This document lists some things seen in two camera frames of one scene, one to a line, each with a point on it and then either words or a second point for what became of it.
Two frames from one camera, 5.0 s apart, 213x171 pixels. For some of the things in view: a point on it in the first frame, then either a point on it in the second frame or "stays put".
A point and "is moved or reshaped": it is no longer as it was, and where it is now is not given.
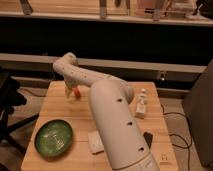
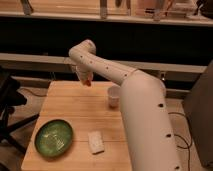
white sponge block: [95, 142] stays put
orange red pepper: [77, 93] is moved or reshaped
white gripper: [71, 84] -> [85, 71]
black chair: [11, 97] stays put
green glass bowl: [54, 138] stays put
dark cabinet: [198, 103] stays put
